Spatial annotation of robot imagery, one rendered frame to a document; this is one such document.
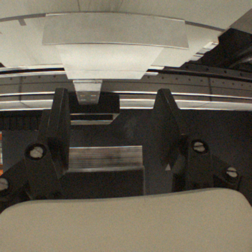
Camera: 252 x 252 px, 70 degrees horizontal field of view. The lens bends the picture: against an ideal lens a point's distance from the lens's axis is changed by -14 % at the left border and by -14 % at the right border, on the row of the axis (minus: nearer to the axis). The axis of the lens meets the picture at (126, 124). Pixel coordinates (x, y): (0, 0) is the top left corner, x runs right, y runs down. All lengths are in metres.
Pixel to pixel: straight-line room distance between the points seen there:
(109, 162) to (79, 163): 0.03
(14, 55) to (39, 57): 0.02
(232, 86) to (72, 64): 0.47
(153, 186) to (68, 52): 0.65
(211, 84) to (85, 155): 0.41
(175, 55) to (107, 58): 0.06
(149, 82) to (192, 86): 0.11
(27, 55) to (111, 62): 0.08
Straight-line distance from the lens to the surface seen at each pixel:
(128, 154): 0.21
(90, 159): 0.21
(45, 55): 0.19
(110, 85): 0.45
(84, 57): 0.18
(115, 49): 0.17
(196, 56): 0.28
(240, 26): 0.41
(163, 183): 0.77
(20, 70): 0.24
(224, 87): 0.57
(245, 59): 0.63
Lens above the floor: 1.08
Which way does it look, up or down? 5 degrees down
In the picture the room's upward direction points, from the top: 178 degrees clockwise
